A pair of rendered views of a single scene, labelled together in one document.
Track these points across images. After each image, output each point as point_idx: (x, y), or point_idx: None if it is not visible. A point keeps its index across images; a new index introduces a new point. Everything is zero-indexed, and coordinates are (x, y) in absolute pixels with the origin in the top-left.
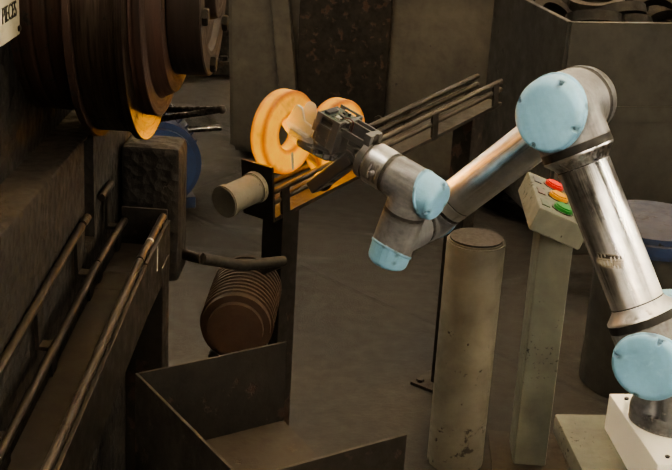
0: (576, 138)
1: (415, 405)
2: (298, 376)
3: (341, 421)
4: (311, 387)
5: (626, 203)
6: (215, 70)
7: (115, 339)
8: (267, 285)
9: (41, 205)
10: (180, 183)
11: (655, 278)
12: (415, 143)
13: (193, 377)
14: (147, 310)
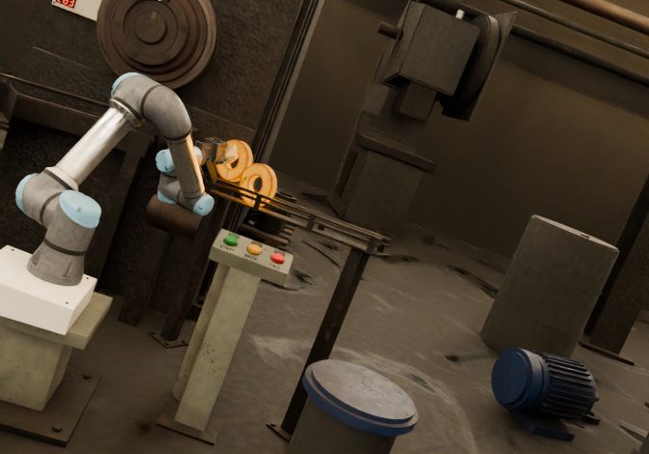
0: (112, 94)
1: (258, 410)
2: (291, 386)
3: (238, 381)
4: (278, 385)
5: (96, 128)
6: (130, 55)
7: (50, 105)
8: (177, 207)
9: (81, 70)
10: None
11: (65, 160)
12: (296, 223)
13: (10, 92)
14: None
